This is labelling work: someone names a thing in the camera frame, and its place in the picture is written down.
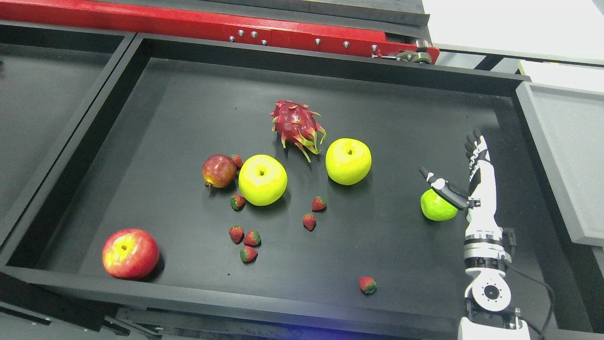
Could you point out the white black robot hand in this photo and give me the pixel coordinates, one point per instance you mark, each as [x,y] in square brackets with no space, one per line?
[479,201]

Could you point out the green apple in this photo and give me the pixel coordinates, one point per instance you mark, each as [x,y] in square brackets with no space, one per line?
[435,208]

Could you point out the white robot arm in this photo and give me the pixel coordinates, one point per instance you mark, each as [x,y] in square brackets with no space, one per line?
[489,314]

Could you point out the yellow apple right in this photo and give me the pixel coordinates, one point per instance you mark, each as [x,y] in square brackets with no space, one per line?
[348,161]

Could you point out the yellow apple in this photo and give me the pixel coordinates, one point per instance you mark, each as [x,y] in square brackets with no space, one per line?
[348,161]
[262,180]

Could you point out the yellow apple left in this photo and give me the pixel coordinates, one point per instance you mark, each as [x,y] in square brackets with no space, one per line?
[262,180]

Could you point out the strawberry by yellow apple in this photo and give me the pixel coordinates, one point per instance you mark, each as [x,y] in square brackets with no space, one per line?
[237,202]

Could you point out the black shelf tray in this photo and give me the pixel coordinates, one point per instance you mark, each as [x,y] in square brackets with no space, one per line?
[135,162]

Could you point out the red apple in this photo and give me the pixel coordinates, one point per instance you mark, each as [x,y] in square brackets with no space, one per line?
[130,254]

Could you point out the strawberry front right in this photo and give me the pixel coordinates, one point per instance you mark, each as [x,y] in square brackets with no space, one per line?
[367,285]

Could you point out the grey tray right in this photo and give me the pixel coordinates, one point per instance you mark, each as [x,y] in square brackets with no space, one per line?
[567,129]

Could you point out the strawberry centre upper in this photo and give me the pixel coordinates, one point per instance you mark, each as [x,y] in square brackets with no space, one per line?
[318,204]

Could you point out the strawberry centre lower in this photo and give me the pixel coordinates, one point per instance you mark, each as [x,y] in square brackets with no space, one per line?
[309,221]

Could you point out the red dragon fruit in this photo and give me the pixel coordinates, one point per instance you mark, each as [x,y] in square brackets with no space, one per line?
[295,123]

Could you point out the strawberry cluster right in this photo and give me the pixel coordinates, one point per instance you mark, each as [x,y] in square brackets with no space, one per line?
[252,238]

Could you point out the strawberry cluster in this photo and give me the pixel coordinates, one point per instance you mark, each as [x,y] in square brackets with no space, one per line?
[248,254]
[252,238]
[236,233]

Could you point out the strawberry cluster bottom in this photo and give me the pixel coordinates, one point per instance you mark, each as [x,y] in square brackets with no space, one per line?
[248,254]

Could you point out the strawberry cluster left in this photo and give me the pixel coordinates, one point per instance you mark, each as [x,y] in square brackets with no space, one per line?
[236,233]

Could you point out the strawberry behind pomegranate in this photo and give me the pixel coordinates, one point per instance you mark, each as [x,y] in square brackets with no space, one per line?
[237,160]

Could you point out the red pomegranate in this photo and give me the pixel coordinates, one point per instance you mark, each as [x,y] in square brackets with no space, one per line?
[218,171]

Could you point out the black tray left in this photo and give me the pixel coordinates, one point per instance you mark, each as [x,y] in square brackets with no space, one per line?
[50,76]

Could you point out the red metal rail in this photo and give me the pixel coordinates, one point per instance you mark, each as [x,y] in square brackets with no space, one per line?
[219,27]

